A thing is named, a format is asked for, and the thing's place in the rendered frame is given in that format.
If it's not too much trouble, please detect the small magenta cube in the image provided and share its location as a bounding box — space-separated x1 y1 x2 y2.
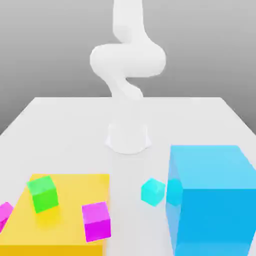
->
0 201 14 233
81 201 112 243

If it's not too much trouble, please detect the large blue box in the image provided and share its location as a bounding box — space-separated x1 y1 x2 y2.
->
165 144 256 256

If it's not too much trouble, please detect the large yellow box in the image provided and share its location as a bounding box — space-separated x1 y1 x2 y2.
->
0 173 110 256

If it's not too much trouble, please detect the small cyan cube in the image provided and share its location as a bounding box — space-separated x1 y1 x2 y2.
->
140 177 166 208

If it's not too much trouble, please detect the small green cube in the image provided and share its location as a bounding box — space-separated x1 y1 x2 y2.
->
26 175 60 214

